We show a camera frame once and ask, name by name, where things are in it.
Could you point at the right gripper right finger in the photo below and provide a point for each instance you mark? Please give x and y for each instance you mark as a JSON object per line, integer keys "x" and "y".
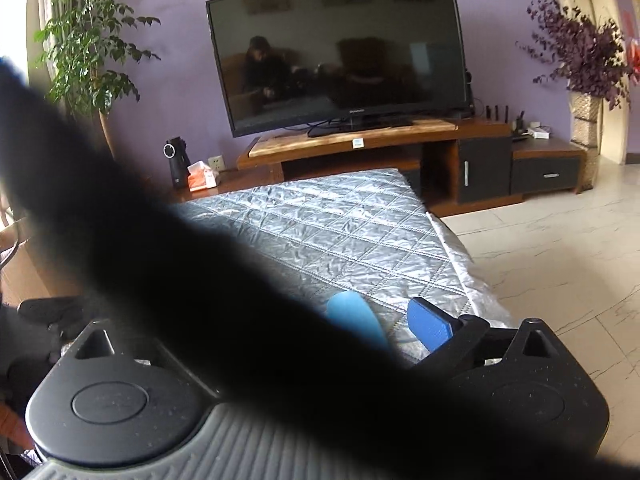
{"x": 526, "y": 374}

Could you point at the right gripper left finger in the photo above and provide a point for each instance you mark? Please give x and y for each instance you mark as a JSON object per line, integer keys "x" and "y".
{"x": 117, "y": 397}

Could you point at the light blue oval case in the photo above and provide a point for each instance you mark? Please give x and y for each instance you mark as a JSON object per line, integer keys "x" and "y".
{"x": 349, "y": 311}

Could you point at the silver quilted table cover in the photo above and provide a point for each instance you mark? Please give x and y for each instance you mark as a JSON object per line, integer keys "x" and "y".
{"x": 365, "y": 232}

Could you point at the wooden TV stand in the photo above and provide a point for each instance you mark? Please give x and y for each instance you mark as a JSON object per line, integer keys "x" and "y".
{"x": 454, "y": 166}

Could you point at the orange tissue box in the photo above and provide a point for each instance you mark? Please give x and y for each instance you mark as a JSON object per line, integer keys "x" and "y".
{"x": 201, "y": 177}

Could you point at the black cylindrical speaker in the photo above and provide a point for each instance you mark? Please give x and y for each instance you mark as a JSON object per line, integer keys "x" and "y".
{"x": 174, "y": 151}

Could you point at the black wifi router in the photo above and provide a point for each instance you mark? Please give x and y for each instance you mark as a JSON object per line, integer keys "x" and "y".
{"x": 498, "y": 113}

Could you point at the purple leaf plant in vase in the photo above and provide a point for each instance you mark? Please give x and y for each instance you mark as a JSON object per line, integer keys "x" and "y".
{"x": 588, "y": 56}

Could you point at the green leafy potted plant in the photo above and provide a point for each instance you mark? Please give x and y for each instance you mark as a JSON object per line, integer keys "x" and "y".
{"x": 85, "y": 56}

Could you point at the black flat screen television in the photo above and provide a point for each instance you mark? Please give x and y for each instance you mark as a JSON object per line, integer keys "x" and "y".
{"x": 288, "y": 63}

